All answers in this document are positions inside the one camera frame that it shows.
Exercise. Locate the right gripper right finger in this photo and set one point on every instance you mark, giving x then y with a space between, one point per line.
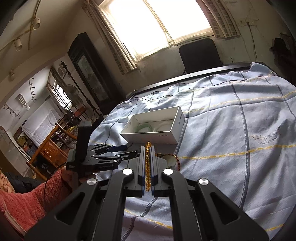
159 187

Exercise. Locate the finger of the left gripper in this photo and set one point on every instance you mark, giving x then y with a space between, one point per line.
117 158
100 149

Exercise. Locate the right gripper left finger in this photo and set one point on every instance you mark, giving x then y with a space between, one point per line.
135 183

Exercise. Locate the person's left hand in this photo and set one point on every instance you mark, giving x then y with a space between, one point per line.
70 177

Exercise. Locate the green jade bangle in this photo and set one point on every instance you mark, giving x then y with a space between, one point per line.
143 126

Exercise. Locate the dark framed painting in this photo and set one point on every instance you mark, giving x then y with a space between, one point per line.
94 74

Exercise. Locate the white cardboard box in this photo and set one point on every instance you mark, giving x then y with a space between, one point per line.
166 123

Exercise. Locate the standing fan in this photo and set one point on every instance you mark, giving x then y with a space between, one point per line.
73 95

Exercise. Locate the left patterned curtain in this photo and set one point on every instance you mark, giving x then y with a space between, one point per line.
121 55

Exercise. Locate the patterned curtain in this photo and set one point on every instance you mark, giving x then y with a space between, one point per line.
220 19
121 55

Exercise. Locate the light blue bed sheet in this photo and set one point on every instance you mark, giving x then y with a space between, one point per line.
239 133

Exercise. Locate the bright window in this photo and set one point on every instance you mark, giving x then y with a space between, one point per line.
146 27

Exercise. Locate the black office chair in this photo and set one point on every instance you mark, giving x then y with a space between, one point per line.
200 55

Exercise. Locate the right patterned curtain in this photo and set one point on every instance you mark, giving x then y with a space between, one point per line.
220 19

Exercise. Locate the dark bed frame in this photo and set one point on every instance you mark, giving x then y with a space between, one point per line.
186 77

